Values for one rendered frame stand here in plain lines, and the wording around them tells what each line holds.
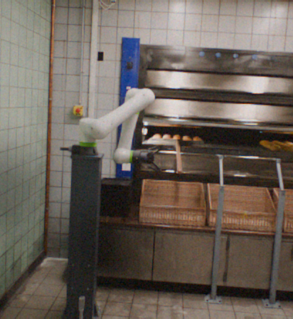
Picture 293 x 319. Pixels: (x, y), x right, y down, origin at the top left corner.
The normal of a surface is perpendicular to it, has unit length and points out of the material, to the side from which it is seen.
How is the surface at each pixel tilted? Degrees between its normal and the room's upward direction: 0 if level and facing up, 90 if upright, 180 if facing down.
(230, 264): 90
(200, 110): 70
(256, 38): 90
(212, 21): 90
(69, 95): 90
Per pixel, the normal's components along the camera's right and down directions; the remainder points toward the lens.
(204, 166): -0.03, -0.24
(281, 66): -0.04, 0.11
